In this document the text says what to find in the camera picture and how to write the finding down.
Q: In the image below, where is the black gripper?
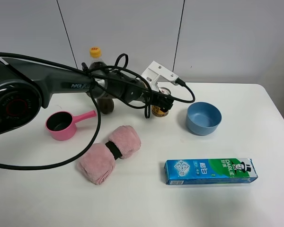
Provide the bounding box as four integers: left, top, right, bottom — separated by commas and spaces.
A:
123, 79, 174, 111

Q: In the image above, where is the gold energy drink can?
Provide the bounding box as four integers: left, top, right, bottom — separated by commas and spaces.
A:
151, 87, 171, 117

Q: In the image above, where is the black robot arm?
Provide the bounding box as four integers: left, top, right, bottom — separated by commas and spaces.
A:
0, 52, 173, 135

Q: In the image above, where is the blue plastic bowl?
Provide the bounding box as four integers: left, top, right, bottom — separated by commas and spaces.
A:
186, 102, 222, 136

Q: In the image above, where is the cola bottle yellow cap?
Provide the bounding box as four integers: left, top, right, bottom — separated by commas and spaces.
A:
89, 46, 115, 114

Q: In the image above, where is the blue green toothpaste box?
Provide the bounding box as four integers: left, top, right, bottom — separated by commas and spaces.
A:
164, 158, 258, 185

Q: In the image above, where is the rolled pink towel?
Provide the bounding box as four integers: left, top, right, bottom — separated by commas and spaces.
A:
77, 125, 141, 185

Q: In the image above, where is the pink toy saucepan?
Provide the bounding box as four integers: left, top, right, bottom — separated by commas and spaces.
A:
45, 110, 97, 141

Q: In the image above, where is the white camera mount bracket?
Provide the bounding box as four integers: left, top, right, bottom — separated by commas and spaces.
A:
141, 61, 179, 92

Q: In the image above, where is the black cable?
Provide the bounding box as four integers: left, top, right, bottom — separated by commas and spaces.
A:
0, 52, 196, 170

